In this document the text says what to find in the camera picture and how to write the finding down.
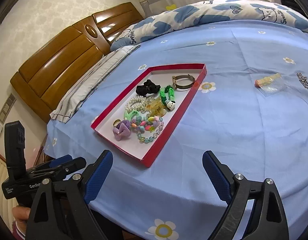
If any wooden headboard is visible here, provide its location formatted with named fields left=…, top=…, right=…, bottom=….
left=10, top=2, right=143, bottom=122

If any wall switch panel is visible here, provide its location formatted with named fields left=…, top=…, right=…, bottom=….
left=0, top=93, right=16, bottom=136

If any light green hair clip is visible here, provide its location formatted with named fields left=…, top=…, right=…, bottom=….
left=124, top=110, right=145, bottom=125

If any pink sleeve cuff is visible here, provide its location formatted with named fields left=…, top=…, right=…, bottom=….
left=12, top=221, right=25, bottom=240

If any grey striped pillow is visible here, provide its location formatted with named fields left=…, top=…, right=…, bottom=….
left=50, top=45, right=140, bottom=123

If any white pearl bracelet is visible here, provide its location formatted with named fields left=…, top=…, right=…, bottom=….
left=124, top=95, right=155, bottom=114

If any bronze mesh bracelet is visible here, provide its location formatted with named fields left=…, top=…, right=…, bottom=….
left=171, top=74, right=196, bottom=91

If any red shallow jewelry tray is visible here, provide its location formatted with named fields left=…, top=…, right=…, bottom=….
left=91, top=63, right=207, bottom=167

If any amber hair claw clip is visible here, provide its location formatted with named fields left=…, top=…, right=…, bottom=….
left=145, top=98, right=167, bottom=117

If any hair comb with pastel beads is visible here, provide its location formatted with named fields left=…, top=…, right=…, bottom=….
left=254, top=73, right=286, bottom=96

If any green braided dog charm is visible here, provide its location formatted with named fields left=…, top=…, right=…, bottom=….
left=159, top=85, right=176, bottom=111

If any clear blue bead bracelet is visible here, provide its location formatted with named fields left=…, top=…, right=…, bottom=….
left=137, top=121, right=165, bottom=144

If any purple bow hair tie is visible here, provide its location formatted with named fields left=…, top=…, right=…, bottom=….
left=112, top=119, right=132, bottom=142

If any black scrunchie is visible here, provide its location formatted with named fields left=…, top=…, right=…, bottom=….
left=136, top=79, right=161, bottom=97

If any person's left hand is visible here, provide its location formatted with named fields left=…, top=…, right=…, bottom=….
left=12, top=206, right=31, bottom=222

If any silver chain necklace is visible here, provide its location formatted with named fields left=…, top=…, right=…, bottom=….
left=296, top=72, right=308, bottom=92

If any blue floral bed sheet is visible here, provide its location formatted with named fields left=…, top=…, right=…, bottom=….
left=46, top=21, right=308, bottom=239

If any blue white heart duvet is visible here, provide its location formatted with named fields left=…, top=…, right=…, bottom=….
left=111, top=0, right=308, bottom=51

